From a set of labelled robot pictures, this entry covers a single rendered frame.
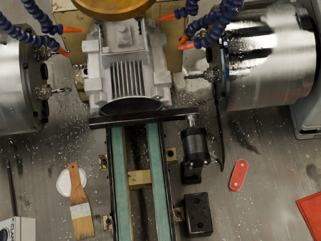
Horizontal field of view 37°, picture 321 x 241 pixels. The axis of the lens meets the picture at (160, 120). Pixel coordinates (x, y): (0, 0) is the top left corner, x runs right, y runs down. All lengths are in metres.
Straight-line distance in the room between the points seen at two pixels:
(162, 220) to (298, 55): 0.48
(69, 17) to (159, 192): 0.45
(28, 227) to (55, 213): 0.28
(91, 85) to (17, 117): 0.17
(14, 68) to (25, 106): 0.08
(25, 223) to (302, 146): 0.75
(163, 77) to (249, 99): 0.20
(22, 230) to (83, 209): 0.29
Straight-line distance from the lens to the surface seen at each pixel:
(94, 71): 1.10
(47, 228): 1.28
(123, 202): 1.14
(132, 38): 1.08
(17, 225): 1.00
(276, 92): 1.08
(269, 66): 1.04
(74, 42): 1.21
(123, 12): 0.85
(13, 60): 1.04
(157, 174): 1.15
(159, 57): 1.11
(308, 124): 1.27
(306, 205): 1.30
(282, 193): 1.30
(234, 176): 1.27
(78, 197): 1.27
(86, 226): 1.25
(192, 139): 1.05
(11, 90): 1.04
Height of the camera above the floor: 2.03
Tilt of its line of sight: 68 degrees down
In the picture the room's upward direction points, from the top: 1 degrees counter-clockwise
